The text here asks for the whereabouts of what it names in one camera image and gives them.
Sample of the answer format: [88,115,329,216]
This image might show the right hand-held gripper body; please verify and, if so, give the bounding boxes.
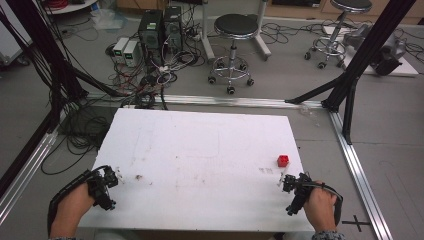
[282,172,315,217]

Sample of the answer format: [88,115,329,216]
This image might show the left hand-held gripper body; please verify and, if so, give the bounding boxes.
[87,165,120,212]

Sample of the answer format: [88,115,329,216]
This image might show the person's right hand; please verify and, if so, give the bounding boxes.
[302,180,338,233]

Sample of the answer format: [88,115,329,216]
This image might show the person's left hand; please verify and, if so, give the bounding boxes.
[49,181,97,239]

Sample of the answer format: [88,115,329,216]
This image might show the clear plastic scrap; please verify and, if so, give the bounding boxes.
[298,103,322,128]

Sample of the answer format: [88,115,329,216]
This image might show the black tape cross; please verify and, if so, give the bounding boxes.
[341,214,372,233]

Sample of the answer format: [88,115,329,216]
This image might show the computer towers on floor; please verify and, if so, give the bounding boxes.
[104,13,209,111]

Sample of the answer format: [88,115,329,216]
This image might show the white power supply box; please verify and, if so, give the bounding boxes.
[122,40,141,68]
[112,36,131,65]

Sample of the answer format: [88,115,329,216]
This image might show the black computer tower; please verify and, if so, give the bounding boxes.
[137,9,165,67]
[162,5,184,56]

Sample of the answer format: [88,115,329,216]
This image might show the white table legs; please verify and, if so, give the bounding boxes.
[199,0,273,62]

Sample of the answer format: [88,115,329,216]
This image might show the black round stool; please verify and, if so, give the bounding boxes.
[207,13,260,95]
[303,0,374,71]

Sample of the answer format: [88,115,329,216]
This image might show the clear plastic bag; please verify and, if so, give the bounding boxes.
[90,7,129,32]

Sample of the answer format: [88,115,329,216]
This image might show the grey device on white board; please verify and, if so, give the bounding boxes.
[342,23,420,78]

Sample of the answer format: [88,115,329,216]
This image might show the white cabinet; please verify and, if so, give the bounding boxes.
[0,6,34,67]

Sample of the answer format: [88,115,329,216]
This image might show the round white table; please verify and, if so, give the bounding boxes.
[42,0,100,16]

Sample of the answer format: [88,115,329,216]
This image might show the coil of black cables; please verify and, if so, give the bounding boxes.
[40,105,116,176]

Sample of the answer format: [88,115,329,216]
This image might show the aluminium floor rail frame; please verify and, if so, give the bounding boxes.
[0,93,395,240]

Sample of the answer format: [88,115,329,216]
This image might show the black frame post with cables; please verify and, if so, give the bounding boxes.
[0,0,128,134]

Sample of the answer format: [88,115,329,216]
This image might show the black cables on floor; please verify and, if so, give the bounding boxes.
[258,18,424,64]

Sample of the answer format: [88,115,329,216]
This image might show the black frame post with braces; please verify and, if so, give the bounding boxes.
[285,0,418,146]

